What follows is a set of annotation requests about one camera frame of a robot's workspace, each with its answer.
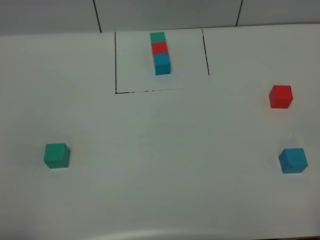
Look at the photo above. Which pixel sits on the blue template block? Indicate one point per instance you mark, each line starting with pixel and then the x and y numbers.
pixel 162 63

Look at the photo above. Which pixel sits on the red template block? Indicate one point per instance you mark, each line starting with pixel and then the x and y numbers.
pixel 159 47

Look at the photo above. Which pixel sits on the green template block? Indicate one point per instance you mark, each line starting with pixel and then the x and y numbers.
pixel 157 37

